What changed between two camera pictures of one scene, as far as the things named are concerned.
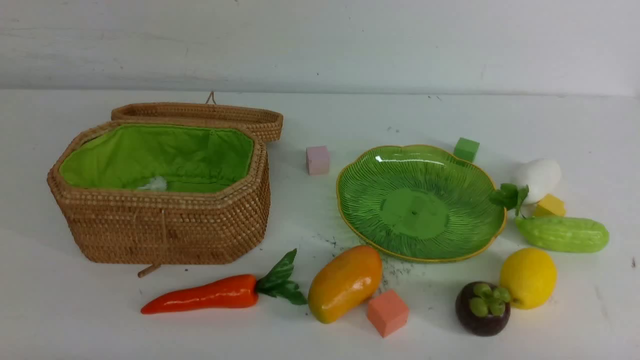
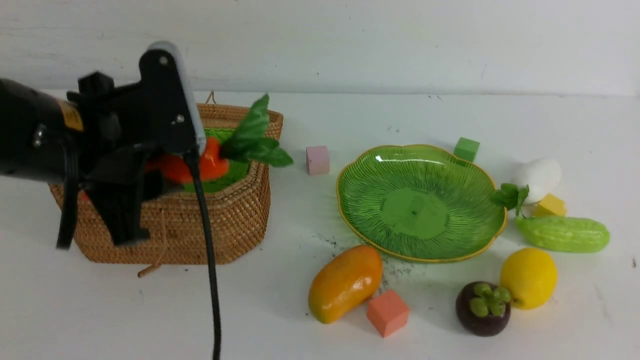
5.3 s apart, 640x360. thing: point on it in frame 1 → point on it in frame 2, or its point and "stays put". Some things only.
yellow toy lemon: [530, 275] stays put
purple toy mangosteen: [482, 309] stays put
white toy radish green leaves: [534, 179] stays put
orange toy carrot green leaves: [234, 291] → [250, 141]
